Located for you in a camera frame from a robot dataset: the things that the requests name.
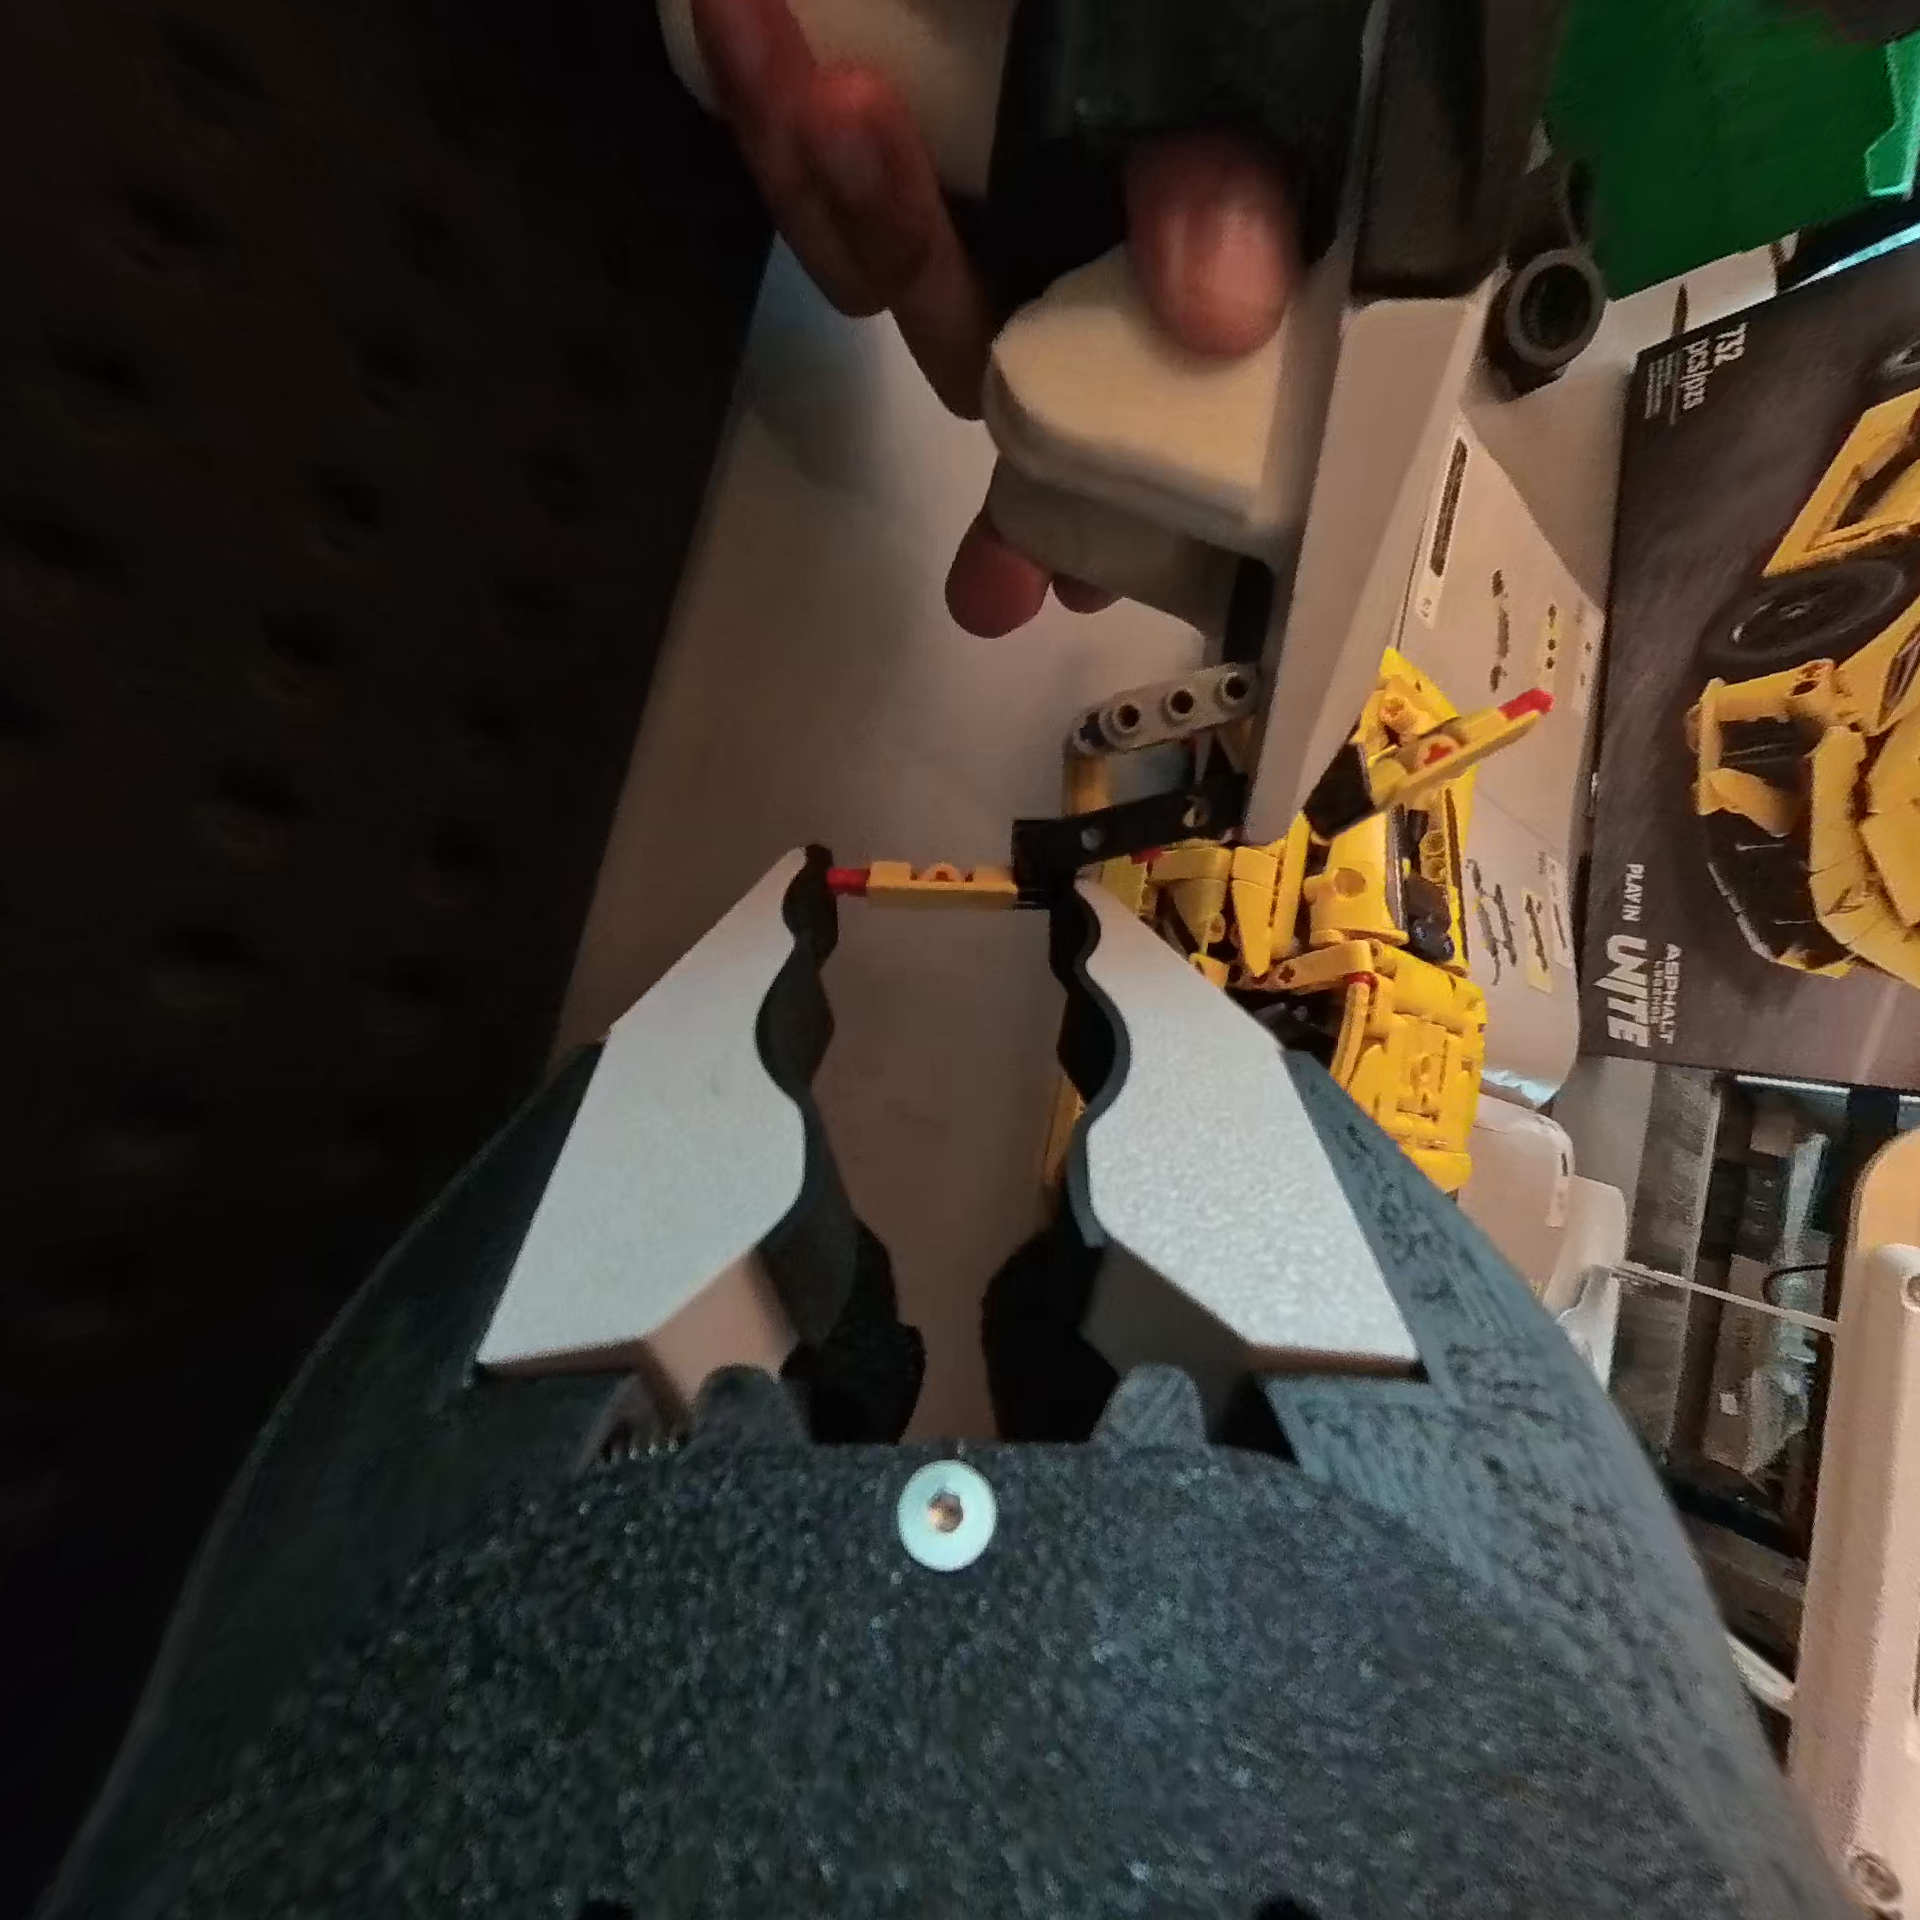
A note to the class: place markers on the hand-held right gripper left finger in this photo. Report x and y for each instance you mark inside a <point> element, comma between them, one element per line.
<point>645,1171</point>

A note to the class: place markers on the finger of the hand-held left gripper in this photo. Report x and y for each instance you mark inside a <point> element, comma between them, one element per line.
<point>1365,523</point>

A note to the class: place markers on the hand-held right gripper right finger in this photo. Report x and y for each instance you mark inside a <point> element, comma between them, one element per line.
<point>1245,1201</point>

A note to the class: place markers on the yellow toy brick car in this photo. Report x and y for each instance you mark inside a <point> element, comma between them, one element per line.
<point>1395,1036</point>

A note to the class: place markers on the small yellow connector brick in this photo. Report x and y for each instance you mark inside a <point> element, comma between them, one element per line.
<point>937,888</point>
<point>1441,744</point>

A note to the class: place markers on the grey black Lego subassembly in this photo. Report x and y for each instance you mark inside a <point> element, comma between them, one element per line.
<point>1177,701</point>

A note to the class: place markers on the black and yellow brick subassembly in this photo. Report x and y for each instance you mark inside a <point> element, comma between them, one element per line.
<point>1141,821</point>

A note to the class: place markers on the person's left hand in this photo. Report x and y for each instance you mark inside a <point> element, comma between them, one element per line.
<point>840,180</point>

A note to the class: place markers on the open instruction booklet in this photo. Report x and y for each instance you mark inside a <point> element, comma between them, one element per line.
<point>1517,598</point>

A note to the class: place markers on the toy brick set box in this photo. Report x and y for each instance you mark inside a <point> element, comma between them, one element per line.
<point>1724,675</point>

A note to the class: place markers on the green plastic bin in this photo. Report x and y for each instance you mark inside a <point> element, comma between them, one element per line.
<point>1724,118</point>

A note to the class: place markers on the instruction board on stand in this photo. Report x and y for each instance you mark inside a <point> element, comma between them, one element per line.
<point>1862,1499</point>

